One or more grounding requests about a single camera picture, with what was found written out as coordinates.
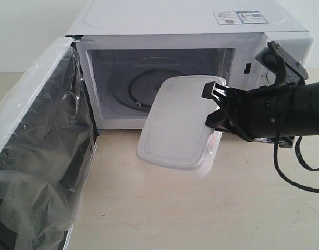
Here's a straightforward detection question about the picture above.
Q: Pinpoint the printed label sticker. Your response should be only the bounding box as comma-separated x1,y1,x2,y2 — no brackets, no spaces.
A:
214,11,268,25

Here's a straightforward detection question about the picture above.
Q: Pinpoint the white plastic food container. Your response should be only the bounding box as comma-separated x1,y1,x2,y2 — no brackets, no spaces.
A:
137,75,226,177

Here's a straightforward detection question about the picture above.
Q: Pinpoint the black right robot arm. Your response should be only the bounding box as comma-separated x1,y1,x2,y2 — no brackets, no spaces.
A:
201,82,319,142

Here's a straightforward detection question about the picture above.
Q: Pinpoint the clear plastic protective film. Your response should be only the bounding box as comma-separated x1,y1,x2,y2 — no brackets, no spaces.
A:
0,36,96,250

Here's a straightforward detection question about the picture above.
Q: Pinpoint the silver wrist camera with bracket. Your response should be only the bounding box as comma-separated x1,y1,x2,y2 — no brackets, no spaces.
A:
254,40,309,89

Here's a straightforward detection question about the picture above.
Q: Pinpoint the white microwave door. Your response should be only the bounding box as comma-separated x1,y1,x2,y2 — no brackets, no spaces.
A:
0,36,98,250

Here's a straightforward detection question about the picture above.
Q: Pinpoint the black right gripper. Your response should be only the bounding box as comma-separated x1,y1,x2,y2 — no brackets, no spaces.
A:
201,81,295,142

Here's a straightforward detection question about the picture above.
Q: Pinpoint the upper white control knob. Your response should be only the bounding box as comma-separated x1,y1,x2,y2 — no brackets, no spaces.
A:
266,71,276,85

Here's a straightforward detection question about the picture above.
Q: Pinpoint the white microwave oven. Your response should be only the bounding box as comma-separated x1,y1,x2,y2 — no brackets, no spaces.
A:
66,1,314,130

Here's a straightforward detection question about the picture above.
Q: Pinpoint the black camera cable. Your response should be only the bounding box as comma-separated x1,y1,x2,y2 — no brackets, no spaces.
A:
261,52,319,195

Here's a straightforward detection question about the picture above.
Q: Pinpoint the glass microwave turntable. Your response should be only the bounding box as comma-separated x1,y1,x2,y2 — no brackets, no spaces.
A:
109,57,183,113

